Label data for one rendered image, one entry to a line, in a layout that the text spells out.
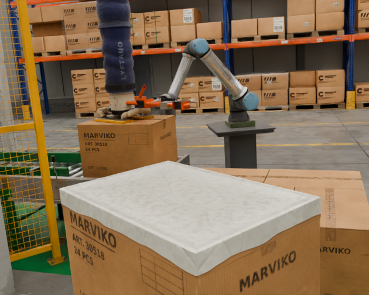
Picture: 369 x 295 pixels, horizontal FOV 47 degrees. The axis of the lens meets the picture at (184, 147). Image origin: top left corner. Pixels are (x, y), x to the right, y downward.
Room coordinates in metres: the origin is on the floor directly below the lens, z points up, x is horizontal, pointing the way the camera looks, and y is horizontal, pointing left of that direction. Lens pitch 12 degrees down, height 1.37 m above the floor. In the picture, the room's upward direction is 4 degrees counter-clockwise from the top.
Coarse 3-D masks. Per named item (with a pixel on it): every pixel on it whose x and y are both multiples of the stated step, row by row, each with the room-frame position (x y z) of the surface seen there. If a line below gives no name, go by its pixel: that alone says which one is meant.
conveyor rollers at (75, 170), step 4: (0, 164) 3.60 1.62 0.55; (4, 164) 3.63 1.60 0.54; (8, 164) 3.66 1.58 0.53; (12, 164) 3.60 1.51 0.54; (16, 164) 3.64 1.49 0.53; (20, 164) 3.57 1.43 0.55; (24, 164) 3.60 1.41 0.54; (28, 164) 3.54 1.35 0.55; (32, 164) 3.57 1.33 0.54; (52, 164) 3.54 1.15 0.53; (56, 164) 3.47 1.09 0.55; (60, 164) 3.50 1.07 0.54; (64, 164) 3.44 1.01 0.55; (68, 164) 3.46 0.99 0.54; (72, 164) 3.50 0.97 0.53; (76, 164) 3.43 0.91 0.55; (80, 164) 3.47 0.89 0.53; (72, 168) 3.35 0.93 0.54; (76, 168) 3.29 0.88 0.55; (80, 168) 3.31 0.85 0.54; (72, 172) 3.20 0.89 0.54; (76, 172) 3.24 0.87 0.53; (80, 172) 3.16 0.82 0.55; (72, 176) 3.05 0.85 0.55; (76, 176) 3.08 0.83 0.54; (80, 176) 3.13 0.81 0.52
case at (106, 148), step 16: (80, 128) 2.98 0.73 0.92; (96, 128) 2.93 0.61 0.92; (112, 128) 2.88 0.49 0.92; (128, 128) 2.83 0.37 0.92; (144, 128) 2.79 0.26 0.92; (160, 128) 2.88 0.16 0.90; (80, 144) 2.98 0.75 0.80; (96, 144) 2.93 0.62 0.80; (112, 144) 2.88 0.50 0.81; (128, 144) 2.84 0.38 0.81; (144, 144) 2.79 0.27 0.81; (160, 144) 2.86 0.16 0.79; (176, 144) 3.12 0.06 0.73; (96, 160) 2.94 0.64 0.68; (112, 160) 2.89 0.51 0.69; (128, 160) 2.84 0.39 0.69; (144, 160) 2.80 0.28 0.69; (160, 160) 2.84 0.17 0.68; (176, 160) 3.10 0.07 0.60; (96, 176) 2.95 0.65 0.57
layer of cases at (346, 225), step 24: (216, 168) 3.03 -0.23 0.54; (312, 192) 2.35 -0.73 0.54; (336, 192) 2.32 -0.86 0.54; (360, 192) 2.30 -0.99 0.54; (336, 216) 1.97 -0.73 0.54; (360, 216) 1.95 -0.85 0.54; (336, 240) 1.83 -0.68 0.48; (360, 240) 1.80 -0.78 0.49; (336, 264) 1.83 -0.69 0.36; (360, 264) 1.80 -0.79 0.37; (336, 288) 1.83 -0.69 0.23; (360, 288) 1.80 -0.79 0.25
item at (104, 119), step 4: (120, 116) 2.94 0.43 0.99; (96, 120) 3.06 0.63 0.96; (100, 120) 3.02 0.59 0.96; (104, 120) 2.99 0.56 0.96; (108, 120) 2.96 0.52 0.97; (112, 120) 2.94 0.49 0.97; (116, 120) 2.92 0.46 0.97; (120, 120) 2.88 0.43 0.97; (124, 120) 2.89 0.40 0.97; (128, 120) 2.89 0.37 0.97; (132, 120) 2.91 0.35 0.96
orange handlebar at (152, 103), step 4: (136, 96) 3.34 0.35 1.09; (144, 96) 3.30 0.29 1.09; (108, 100) 3.16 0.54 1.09; (128, 104) 2.98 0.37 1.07; (132, 104) 2.94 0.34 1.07; (148, 104) 2.82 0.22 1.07; (152, 104) 2.79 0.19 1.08; (156, 104) 2.76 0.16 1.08; (168, 104) 2.69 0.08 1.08; (184, 104) 2.60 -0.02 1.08; (188, 104) 2.60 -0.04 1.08
